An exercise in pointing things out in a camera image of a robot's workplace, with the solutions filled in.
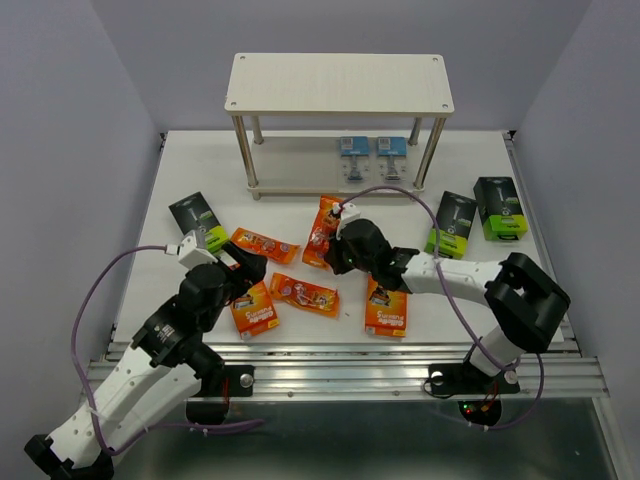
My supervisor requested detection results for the black green razor box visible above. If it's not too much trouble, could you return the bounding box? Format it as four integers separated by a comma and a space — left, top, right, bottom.
169, 192, 229, 254
425, 191, 477, 260

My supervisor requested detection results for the far right black green box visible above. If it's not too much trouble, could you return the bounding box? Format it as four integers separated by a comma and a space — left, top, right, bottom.
473, 177, 528, 241

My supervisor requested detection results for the white two-tier shelf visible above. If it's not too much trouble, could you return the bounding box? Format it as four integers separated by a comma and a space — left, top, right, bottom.
225, 53, 455, 199

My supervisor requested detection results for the right orange Gillette Fusion pack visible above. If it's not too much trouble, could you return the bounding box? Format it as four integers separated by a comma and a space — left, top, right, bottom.
364, 277, 408, 338

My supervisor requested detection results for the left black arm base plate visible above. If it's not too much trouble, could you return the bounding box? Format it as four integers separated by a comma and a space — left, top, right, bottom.
194, 364, 255, 399

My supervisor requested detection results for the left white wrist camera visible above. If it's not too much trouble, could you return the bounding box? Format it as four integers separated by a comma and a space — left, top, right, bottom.
163, 230, 218, 270

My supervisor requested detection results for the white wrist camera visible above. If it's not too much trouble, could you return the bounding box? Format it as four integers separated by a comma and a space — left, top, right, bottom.
331, 202, 361, 240
163, 230, 218, 270

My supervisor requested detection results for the blue clear razor blister pack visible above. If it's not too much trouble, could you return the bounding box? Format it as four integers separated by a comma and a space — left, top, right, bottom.
338, 135, 371, 186

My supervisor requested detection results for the left black green razor box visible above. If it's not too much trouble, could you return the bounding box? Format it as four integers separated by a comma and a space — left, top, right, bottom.
169, 192, 229, 254

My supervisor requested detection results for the aluminium rail frame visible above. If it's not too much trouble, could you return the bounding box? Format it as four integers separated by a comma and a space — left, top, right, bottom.
89, 131, 609, 402

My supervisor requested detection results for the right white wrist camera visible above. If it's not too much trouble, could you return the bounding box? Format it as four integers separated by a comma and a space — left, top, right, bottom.
331, 202, 361, 240

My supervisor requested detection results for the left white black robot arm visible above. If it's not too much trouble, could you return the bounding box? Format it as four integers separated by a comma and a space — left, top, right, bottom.
24, 236, 267, 479

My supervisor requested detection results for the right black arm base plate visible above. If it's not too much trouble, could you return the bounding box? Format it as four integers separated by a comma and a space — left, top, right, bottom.
423, 363, 520, 399

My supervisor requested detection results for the middle black green razor box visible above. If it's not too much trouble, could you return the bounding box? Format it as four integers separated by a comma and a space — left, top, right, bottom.
425, 191, 477, 260

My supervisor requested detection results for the left orange Gillette Fusion pack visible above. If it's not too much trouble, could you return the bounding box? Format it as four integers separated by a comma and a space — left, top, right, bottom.
230, 282, 280, 340

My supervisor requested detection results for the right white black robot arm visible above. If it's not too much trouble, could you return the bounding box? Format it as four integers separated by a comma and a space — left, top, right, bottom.
325, 219, 570, 396

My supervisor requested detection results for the orange gillette fusion pack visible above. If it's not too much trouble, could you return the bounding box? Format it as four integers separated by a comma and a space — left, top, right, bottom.
230, 282, 280, 340
364, 277, 408, 338

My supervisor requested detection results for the orange BIC razor bag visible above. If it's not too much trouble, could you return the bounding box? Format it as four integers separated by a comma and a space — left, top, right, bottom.
231, 228, 300, 265
269, 273, 340, 318
302, 195, 341, 270

